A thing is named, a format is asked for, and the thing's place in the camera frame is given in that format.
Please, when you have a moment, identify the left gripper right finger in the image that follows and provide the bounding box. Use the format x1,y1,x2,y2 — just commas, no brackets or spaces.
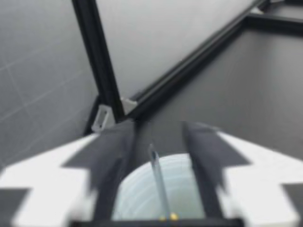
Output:
181,121,303,227

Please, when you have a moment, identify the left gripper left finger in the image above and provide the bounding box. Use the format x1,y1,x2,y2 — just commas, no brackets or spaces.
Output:
0,121,137,227

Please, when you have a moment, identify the screwdriver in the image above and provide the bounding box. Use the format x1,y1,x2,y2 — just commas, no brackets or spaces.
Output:
148,143,178,221

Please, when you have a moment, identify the black frame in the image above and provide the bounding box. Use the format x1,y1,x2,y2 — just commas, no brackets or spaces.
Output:
71,0,303,136

